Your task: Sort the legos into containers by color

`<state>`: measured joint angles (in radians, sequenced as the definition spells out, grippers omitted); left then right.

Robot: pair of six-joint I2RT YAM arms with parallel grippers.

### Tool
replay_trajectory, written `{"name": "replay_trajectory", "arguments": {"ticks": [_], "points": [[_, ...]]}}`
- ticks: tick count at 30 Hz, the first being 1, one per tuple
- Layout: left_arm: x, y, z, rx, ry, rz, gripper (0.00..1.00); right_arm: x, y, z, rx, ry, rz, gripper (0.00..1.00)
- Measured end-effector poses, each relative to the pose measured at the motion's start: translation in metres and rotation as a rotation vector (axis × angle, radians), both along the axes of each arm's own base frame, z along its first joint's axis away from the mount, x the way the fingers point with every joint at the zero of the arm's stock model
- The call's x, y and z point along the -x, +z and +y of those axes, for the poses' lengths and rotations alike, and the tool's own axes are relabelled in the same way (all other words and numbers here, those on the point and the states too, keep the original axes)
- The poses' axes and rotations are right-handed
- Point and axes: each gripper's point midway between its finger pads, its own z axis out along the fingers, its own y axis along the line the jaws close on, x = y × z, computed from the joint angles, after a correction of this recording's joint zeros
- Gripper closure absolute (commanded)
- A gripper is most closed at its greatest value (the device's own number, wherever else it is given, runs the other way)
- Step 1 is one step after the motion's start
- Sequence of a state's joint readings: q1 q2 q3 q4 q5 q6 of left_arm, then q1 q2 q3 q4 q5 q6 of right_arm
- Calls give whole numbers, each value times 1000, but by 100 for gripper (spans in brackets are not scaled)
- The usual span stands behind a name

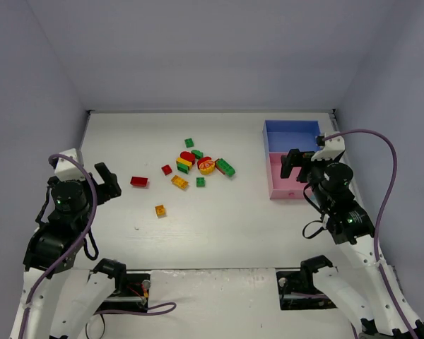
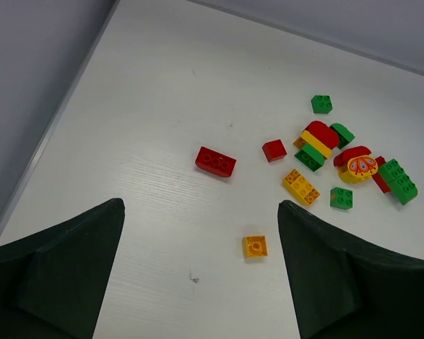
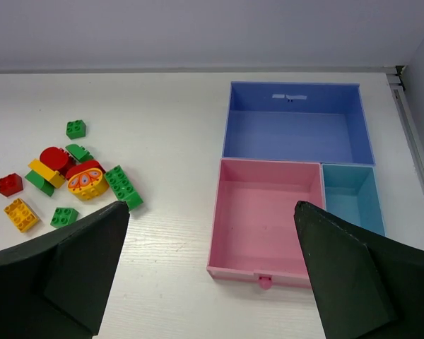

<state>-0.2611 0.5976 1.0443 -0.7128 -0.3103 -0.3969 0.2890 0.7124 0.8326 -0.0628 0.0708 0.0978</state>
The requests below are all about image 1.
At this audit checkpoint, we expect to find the red long lego brick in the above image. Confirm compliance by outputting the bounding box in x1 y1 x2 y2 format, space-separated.
130 177 149 188

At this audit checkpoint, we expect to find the small red lego brick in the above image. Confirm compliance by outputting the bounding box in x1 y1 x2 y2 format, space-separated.
161 165 172 176

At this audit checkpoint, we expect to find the small yellow lego brick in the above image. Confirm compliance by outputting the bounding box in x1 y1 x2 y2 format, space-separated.
155 205 166 218

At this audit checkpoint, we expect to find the yellow long lego brick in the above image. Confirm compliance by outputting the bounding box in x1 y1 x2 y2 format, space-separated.
171 175 189 190

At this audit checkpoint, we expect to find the long green lego brick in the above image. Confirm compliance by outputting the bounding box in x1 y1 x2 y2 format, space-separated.
215 158 235 177

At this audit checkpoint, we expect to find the red yellow green stack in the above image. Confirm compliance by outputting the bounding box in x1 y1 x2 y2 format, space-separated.
176 151 196 174

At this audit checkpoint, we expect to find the small green lego brick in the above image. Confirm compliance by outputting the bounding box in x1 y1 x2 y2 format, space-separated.
196 177 206 187

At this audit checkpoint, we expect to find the green rounded lego piece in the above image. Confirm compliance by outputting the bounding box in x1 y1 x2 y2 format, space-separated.
191 150 204 160

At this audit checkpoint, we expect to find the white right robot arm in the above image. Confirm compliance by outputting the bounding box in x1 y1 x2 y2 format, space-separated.
281 149 424 338

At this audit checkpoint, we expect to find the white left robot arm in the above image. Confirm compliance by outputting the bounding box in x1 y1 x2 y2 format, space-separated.
10 159 126 338

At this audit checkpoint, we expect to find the blue pink compartment tray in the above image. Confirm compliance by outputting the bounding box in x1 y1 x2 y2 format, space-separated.
263 120 320 200

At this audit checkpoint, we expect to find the yellow butterfly lego piece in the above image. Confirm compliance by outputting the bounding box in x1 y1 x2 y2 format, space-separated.
199 159 215 175

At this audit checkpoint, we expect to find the red rounded lego piece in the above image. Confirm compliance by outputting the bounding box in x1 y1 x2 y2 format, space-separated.
196 156 211 168

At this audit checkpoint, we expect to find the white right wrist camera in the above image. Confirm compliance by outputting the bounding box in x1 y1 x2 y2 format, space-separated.
311 133 346 162

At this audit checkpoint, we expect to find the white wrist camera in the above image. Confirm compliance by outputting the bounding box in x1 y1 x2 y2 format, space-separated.
311 133 346 162
54 148 85 182

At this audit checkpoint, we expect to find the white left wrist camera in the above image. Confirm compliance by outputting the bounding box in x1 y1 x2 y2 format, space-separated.
54 148 85 182

